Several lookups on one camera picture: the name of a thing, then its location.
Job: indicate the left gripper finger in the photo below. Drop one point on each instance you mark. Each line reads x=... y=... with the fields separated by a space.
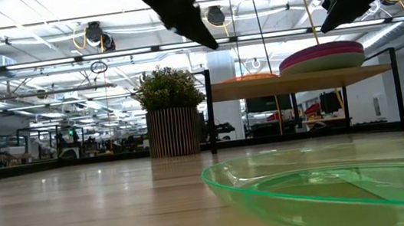
x=184 y=15

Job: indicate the purple plate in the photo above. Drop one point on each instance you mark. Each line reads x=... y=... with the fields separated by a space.
x=321 y=47

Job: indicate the magenta pink plate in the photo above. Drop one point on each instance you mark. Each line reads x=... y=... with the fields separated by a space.
x=334 y=54

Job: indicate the mint green plate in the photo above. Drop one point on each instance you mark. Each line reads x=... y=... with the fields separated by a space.
x=323 y=65

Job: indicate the orange clear plastic plate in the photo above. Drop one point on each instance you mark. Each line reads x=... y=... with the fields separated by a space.
x=249 y=78

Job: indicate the green clear plastic plate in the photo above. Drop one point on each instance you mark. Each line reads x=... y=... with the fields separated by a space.
x=275 y=204

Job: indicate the wooden shelf black metal legs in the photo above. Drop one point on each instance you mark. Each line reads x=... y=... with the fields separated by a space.
x=298 y=82

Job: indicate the black round ceiling fixture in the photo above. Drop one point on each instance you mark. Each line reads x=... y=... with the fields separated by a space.
x=93 y=31
x=216 y=15

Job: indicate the black monitor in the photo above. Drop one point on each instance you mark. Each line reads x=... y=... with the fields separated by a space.
x=268 y=103
x=330 y=102

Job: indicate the plant in striped pot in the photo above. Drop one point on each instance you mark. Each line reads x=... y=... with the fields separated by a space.
x=173 y=132

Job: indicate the black aluminium table frame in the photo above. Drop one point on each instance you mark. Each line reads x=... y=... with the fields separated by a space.
x=77 y=163

